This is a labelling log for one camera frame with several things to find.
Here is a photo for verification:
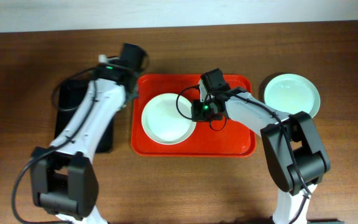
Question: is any white plate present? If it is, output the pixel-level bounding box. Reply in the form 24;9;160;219
141;93;196;145

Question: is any mint green plate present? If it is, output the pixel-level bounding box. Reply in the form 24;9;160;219
263;73;321;118

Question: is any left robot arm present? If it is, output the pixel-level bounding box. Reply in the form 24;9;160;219
28;43;149;223

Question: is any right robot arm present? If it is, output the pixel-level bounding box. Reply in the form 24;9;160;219
191;68;331;223

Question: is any red plastic tray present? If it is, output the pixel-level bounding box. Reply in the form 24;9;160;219
131;74;256;157

